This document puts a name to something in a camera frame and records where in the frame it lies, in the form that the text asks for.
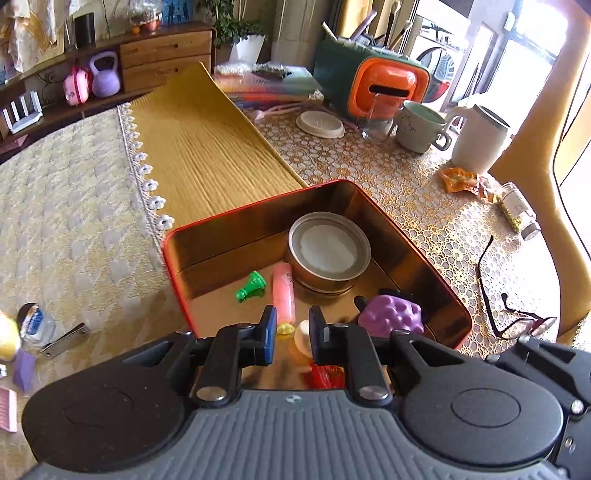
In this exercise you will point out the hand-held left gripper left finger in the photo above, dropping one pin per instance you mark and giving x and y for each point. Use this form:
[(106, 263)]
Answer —
[(270, 334)]

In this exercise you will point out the purple block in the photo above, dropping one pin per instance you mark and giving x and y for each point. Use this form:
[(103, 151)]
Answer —
[(24, 371)]

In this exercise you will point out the purple kettlebell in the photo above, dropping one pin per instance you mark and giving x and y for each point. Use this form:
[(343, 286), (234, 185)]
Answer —
[(106, 81)]

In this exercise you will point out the silver nail clipper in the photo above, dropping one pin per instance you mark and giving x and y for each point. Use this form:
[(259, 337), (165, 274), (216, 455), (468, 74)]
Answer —
[(60, 344)]

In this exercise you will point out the red packet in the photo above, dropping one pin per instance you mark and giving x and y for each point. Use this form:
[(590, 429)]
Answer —
[(323, 376)]

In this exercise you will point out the white round lid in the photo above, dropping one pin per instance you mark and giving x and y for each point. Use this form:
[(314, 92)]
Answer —
[(320, 124)]

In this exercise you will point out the pink plastic utensil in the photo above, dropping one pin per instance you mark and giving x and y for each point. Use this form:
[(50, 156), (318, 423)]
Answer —
[(277, 110)]

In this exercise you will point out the white bottle yellow label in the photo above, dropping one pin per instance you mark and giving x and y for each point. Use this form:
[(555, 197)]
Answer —
[(7, 339)]

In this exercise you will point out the white router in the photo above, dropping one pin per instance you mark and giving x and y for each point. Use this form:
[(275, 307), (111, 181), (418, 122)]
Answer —
[(21, 115)]

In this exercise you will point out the clear drinking glass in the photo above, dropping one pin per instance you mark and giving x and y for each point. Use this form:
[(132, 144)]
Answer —
[(378, 124)]

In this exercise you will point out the standing air conditioner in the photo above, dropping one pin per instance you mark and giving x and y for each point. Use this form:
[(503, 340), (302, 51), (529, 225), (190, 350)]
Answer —
[(300, 23)]

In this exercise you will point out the pink tube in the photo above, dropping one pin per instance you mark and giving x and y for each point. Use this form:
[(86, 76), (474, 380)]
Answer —
[(282, 290)]

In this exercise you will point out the stack of books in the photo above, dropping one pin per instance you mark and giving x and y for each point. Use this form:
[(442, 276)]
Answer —
[(277, 85)]

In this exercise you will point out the pink toy case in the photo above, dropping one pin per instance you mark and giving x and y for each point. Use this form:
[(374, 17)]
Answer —
[(76, 87)]

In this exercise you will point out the beige ball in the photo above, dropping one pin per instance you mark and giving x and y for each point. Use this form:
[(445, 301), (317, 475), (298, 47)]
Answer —
[(302, 337)]

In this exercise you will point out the green plastic piece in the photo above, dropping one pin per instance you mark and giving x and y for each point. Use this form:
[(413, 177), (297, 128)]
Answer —
[(251, 286)]

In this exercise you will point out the plastic bag with fruit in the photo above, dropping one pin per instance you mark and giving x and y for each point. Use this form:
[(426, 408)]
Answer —
[(145, 16)]

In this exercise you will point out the eyeglasses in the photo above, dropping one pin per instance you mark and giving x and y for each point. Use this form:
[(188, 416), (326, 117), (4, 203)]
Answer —
[(547, 323)]

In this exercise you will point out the round metal tin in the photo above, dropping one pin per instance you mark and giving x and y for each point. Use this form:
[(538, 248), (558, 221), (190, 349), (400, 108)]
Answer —
[(328, 249)]

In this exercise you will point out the cream quilted table mat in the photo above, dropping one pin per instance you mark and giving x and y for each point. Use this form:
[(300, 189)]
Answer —
[(69, 207)]

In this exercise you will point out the clear pill bottle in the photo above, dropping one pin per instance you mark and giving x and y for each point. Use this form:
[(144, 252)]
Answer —
[(519, 210)]

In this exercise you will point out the tall potted plant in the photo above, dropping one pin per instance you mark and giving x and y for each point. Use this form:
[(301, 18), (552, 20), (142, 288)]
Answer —
[(247, 46)]

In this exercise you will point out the yellow curtain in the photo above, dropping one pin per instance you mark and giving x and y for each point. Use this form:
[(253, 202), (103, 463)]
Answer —
[(351, 14)]

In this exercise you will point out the clear bag dark contents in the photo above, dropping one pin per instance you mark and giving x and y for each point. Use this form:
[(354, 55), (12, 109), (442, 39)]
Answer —
[(271, 71)]

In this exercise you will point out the red tin box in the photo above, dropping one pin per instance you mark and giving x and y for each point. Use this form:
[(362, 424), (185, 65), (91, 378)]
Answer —
[(221, 258)]

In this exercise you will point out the wooden TV cabinet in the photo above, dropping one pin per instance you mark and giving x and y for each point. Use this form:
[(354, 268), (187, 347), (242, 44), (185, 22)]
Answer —
[(152, 50)]

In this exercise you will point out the purple bumpy toy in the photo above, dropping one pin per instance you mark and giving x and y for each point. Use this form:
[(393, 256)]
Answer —
[(392, 316)]

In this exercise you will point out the pink eraser block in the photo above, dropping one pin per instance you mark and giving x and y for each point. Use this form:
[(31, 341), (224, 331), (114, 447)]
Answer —
[(7, 408)]

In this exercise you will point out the orange snack wrapper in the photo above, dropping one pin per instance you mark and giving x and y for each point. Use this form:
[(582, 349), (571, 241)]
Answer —
[(461, 182)]

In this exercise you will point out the floral patterned cloth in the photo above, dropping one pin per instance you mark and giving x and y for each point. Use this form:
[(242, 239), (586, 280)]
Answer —
[(27, 27)]

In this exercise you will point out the pale green mug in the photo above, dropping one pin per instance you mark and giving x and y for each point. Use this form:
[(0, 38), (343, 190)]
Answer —
[(418, 129)]

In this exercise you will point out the white jug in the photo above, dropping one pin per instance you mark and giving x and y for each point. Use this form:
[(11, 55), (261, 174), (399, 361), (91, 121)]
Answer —
[(475, 143)]

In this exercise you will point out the green orange storage box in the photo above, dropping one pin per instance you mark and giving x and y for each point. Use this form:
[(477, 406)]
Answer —
[(388, 78)]

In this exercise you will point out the black speaker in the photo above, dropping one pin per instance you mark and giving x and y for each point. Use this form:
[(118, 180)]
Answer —
[(84, 30)]

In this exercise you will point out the white washing machine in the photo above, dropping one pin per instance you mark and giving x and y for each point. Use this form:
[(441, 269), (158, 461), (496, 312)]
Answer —
[(443, 60)]

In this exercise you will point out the yellow wood-grain mat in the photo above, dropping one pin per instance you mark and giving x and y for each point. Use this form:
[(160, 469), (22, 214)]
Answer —
[(207, 147)]

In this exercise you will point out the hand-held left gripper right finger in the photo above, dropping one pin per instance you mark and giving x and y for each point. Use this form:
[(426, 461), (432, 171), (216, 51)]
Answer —
[(316, 332)]

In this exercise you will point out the white stick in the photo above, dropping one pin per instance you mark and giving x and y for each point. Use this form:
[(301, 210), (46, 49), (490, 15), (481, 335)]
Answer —
[(330, 30)]

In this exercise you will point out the purple paper roll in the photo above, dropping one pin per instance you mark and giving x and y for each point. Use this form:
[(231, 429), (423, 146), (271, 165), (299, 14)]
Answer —
[(367, 25)]

